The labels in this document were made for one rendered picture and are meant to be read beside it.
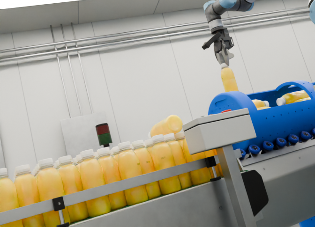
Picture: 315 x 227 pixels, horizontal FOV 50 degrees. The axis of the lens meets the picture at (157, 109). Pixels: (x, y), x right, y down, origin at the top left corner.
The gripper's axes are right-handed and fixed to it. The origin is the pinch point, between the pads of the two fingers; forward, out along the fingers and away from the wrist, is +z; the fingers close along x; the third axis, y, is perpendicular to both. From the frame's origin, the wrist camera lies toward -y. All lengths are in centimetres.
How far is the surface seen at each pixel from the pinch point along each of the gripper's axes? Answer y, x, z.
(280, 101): 12.4, -17.9, 26.7
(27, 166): -103, -42, 31
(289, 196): -10, -31, 66
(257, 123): -16, -33, 35
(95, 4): 18, 278, -187
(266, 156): -15, -32, 48
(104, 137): -68, 9, 23
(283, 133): -1, -29, 41
